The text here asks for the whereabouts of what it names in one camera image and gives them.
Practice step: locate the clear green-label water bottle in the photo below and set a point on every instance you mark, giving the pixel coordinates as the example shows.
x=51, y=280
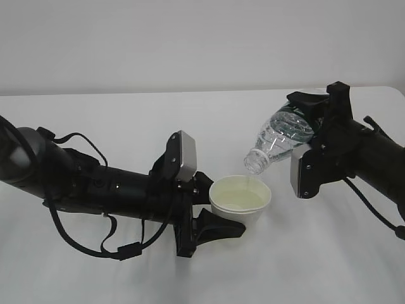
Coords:
x=285, y=130

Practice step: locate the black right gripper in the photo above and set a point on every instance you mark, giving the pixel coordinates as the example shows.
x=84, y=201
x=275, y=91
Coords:
x=334, y=138

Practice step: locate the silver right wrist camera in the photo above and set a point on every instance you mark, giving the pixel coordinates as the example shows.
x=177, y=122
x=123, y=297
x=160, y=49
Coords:
x=310, y=168

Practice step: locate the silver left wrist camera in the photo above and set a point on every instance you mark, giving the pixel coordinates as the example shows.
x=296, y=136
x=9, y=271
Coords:
x=179, y=161

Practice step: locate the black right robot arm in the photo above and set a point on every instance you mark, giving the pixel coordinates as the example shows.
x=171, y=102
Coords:
x=377, y=160

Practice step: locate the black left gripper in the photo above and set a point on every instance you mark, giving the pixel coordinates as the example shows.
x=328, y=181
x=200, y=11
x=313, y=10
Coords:
x=191, y=232

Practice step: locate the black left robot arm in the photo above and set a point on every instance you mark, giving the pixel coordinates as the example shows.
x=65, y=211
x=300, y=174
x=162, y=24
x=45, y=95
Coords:
x=173, y=192

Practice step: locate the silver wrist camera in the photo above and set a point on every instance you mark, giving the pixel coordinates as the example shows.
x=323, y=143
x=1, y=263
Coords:
x=179, y=161
x=310, y=168

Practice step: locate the white paper cup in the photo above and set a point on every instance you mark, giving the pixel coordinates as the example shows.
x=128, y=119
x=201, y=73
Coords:
x=240, y=198

